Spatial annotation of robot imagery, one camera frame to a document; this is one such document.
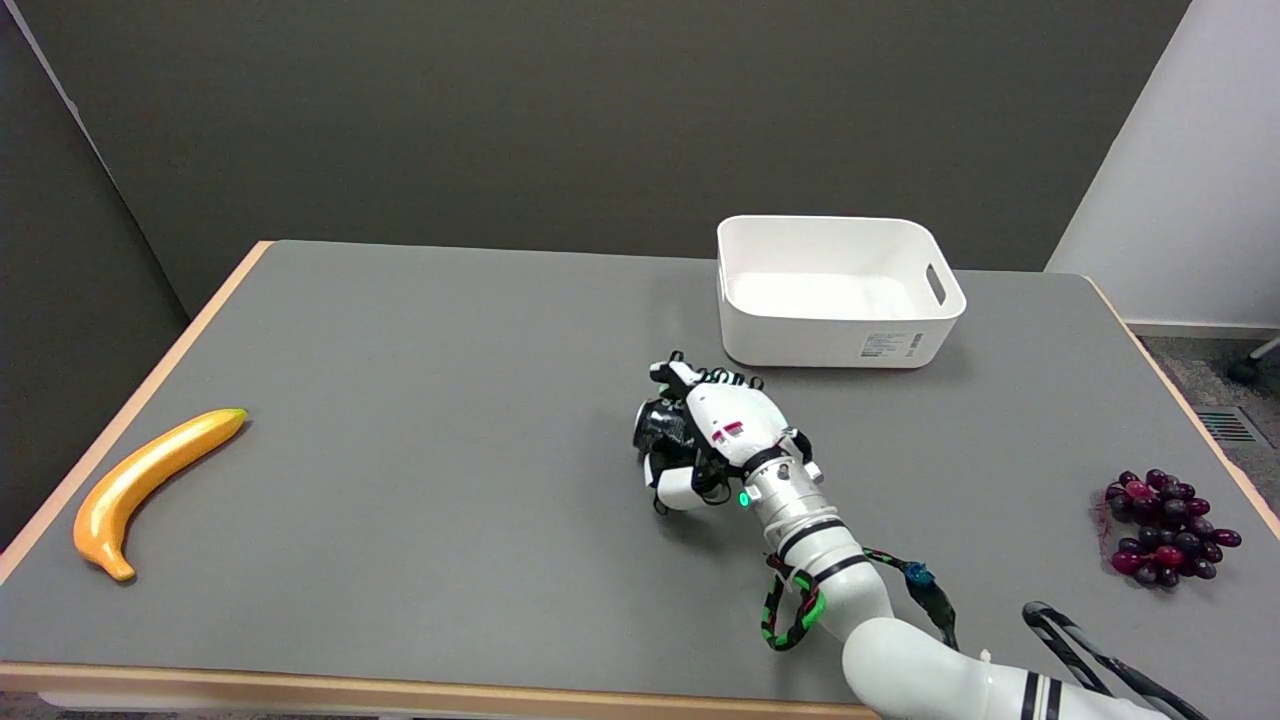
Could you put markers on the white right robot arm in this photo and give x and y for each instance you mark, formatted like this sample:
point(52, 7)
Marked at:
point(900, 620)

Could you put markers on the black drink can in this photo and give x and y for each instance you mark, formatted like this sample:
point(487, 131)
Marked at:
point(662, 428)

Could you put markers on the chair caster wheel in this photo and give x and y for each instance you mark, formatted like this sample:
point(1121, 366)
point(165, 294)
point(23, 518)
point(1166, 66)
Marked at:
point(1246, 370)

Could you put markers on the floor vent grille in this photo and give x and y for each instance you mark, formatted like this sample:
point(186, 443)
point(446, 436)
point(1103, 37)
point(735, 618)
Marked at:
point(1228, 427)

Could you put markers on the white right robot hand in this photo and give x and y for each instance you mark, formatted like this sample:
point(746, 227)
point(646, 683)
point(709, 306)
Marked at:
point(730, 430)

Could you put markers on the yellow banana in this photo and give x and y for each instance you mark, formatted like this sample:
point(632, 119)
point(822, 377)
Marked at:
point(140, 485)

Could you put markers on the purple grape bunch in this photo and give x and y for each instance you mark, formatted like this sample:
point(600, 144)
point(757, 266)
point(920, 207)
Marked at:
point(1170, 525)

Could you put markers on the white plastic bin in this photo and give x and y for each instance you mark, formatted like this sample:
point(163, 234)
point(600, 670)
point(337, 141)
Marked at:
point(835, 295)

